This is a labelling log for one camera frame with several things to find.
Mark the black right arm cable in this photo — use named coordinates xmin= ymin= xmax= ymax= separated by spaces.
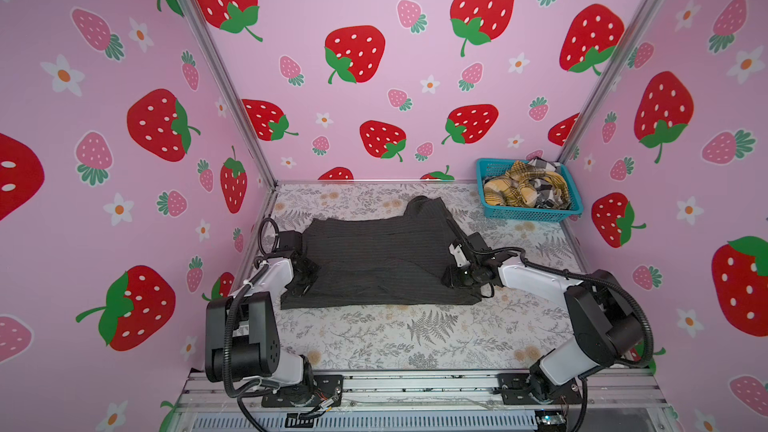
xmin=446 ymin=218 xmax=655 ymax=432

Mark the teal plastic basket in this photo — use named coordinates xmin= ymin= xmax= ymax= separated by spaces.
xmin=476 ymin=157 xmax=584 ymax=223

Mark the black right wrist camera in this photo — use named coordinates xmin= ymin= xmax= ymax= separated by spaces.
xmin=449 ymin=233 xmax=492 ymax=267

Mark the aluminium corner post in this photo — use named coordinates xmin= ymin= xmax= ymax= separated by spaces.
xmin=177 ymin=0 xmax=277 ymax=191
xmin=558 ymin=0 xmax=665 ymax=164

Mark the aluminium right corner post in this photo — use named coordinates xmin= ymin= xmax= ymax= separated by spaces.
xmin=558 ymin=0 xmax=665 ymax=164

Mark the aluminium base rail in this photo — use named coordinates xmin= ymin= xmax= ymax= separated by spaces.
xmin=168 ymin=368 xmax=684 ymax=431

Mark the aluminium left corner post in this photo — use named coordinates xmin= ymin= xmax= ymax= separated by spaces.
xmin=177 ymin=0 xmax=277 ymax=191

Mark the grey white shirt in basket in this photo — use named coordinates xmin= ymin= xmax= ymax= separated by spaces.
xmin=528 ymin=157 xmax=572 ymax=210

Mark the yellow plaid shirt in basket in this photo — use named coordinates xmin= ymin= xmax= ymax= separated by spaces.
xmin=483 ymin=161 xmax=536 ymax=208

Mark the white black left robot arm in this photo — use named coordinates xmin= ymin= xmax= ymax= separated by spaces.
xmin=204 ymin=258 xmax=316 ymax=405

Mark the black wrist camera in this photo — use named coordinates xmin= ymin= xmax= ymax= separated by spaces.
xmin=449 ymin=233 xmax=492 ymax=267
xmin=273 ymin=230 xmax=304 ymax=256

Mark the dark grey pinstriped shirt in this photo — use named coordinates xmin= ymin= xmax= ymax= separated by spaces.
xmin=281 ymin=196 xmax=481 ymax=310

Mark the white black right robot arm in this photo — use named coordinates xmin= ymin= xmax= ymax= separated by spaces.
xmin=442 ymin=256 xmax=652 ymax=403

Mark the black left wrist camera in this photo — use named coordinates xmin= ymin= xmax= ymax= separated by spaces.
xmin=273 ymin=230 xmax=304 ymax=256

